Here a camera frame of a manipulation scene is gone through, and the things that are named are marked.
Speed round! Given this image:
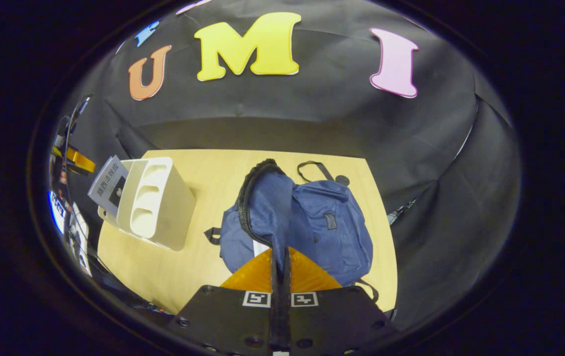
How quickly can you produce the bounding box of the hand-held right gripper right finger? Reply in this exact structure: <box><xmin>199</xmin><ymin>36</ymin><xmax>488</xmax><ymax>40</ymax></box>
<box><xmin>281</xmin><ymin>246</ymin><xmax>398</xmax><ymax>356</ymax></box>

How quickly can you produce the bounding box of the cream plastic bookshelf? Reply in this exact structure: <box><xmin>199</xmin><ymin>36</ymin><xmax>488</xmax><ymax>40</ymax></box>
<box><xmin>97</xmin><ymin>157</ymin><xmax>197</xmax><ymax>252</ymax></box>

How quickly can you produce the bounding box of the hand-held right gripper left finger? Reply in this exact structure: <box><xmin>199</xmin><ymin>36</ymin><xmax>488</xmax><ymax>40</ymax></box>
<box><xmin>166</xmin><ymin>247</ymin><xmax>282</xmax><ymax>356</ymax></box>

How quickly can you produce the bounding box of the pale blue book dark picture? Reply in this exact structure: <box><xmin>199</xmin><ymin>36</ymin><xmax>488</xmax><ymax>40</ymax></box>
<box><xmin>88</xmin><ymin>155</ymin><xmax>130</xmax><ymax>219</ymax></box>

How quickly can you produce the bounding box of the blue schoolbag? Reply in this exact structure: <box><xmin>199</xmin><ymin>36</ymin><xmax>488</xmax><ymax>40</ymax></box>
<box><xmin>204</xmin><ymin>158</ymin><xmax>380</xmax><ymax>303</ymax></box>

